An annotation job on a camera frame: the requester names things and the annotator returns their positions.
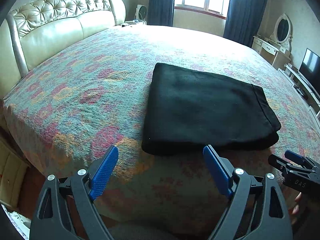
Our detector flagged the black pants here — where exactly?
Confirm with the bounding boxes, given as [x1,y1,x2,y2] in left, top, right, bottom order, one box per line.
[142,63,281,155]

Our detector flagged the person's right hand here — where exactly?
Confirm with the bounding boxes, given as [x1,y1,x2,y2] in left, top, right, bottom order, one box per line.
[289,192,303,225]

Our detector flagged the white tv stand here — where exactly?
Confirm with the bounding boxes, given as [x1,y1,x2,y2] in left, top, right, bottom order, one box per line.
[278,64,319,121]

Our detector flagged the cream bedside nightstand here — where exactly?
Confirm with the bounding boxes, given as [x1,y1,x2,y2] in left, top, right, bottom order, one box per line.
[0,135,30,211]

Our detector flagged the floral bed cover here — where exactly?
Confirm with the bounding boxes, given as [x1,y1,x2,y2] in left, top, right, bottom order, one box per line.
[3,25,319,233]

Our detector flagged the black flat television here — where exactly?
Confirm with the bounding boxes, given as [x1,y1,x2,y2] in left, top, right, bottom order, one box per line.
[299,48,320,93]

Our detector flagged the white dressing table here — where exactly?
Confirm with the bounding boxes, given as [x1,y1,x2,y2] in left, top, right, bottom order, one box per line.
[252,35,291,70]

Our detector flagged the oval vanity mirror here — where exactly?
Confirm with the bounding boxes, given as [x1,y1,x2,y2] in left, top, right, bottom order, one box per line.
[270,13,292,51]

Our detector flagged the cream tufted headboard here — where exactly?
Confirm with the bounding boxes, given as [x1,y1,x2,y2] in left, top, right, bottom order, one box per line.
[1,0,126,98]

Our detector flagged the dark blue right curtain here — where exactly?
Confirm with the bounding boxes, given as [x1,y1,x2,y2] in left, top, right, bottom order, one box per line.
[223,0,267,47]

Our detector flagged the dark blue curtain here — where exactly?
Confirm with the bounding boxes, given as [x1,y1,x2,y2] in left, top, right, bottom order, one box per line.
[148,0,175,27]
[223,0,267,47]

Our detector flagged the white fan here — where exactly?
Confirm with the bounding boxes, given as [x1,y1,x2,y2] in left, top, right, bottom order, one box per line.
[135,4,147,21]

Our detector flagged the dark blue left curtain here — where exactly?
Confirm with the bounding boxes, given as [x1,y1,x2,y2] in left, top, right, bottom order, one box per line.
[148,0,175,27]

